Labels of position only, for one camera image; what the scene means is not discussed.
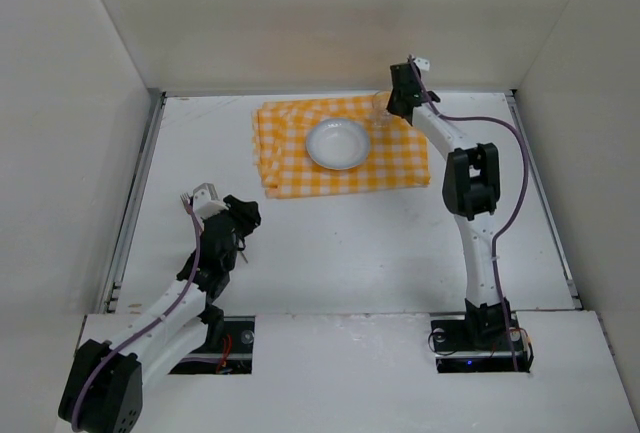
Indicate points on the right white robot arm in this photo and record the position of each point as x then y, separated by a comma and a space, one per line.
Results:
470, 191

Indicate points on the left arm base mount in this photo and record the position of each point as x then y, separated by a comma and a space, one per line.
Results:
227, 352

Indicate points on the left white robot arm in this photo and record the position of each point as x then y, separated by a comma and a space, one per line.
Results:
106, 384

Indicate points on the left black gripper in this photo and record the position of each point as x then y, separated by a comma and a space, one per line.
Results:
239, 212

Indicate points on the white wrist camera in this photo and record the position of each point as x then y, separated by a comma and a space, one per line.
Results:
205, 201
421, 64

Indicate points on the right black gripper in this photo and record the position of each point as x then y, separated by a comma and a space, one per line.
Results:
400, 100

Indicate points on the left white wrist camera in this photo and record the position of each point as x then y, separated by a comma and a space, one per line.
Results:
205, 201

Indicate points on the copper fork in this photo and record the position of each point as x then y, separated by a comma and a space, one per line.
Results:
186, 200

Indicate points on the white round plate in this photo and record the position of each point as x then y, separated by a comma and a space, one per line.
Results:
338, 144

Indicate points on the yellow checkered cloth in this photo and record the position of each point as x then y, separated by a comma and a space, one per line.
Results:
398, 156

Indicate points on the clear plastic cup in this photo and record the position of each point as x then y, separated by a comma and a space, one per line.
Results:
380, 116

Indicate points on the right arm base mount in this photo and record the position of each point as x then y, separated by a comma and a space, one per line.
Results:
479, 341

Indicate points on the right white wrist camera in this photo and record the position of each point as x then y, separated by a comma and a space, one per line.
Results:
421, 64

